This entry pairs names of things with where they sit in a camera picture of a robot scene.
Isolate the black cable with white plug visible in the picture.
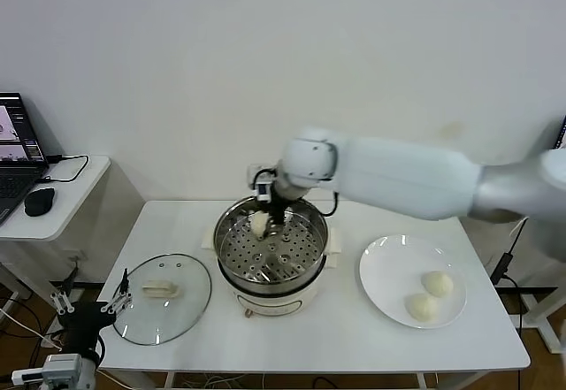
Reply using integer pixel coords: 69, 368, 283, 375
507, 217, 530, 256

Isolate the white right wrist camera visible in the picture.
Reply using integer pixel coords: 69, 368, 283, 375
246, 164, 275, 204

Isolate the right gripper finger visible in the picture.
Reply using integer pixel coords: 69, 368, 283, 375
264, 218, 287, 239

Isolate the stainless steel steamer basket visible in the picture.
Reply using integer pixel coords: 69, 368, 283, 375
213, 192, 329, 297

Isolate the black power adapter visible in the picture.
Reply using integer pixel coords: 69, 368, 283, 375
489, 252, 514, 286

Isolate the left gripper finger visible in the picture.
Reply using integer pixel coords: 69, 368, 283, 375
100, 267, 134, 317
49, 270, 77, 317

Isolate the black laptop cable with plug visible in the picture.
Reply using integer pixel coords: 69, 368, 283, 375
35, 155, 89, 186

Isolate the cream electric cooker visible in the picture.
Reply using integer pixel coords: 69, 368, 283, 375
201, 228, 342, 320

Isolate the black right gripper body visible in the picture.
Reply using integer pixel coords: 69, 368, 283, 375
267, 188, 289, 224

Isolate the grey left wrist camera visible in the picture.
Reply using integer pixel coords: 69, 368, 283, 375
11, 353, 84, 386

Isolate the glass lid with cream handle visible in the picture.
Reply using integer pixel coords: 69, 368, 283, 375
110, 254, 213, 347

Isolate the white side desk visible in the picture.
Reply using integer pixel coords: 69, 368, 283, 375
515, 274, 566, 356
0, 156, 111, 320

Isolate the white round plate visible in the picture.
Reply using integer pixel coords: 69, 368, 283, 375
357, 233, 468, 330

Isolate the white steamed baozi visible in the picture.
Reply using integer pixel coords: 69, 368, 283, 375
421, 271, 455, 299
250, 211, 271, 241
405, 292, 441, 324

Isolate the black computer mouse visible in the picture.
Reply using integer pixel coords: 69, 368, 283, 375
24, 187, 57, 218

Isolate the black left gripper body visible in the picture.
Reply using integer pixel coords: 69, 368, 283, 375
58, 302, 117, 356

